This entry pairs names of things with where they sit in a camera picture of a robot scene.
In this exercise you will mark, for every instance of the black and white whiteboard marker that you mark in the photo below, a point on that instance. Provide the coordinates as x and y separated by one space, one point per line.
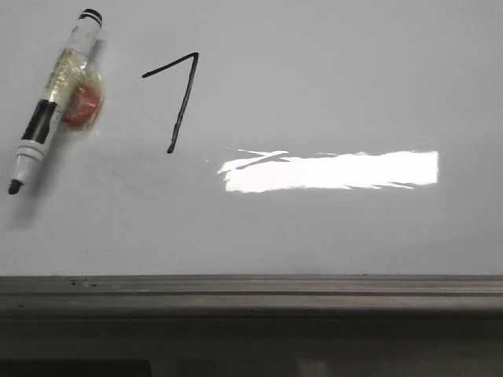
64 79

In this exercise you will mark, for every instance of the white whiteboard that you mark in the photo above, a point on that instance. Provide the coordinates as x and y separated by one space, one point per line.
267 137

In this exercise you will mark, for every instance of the grey aluminium whiteboard frame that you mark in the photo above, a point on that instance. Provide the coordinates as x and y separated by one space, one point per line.
251 325

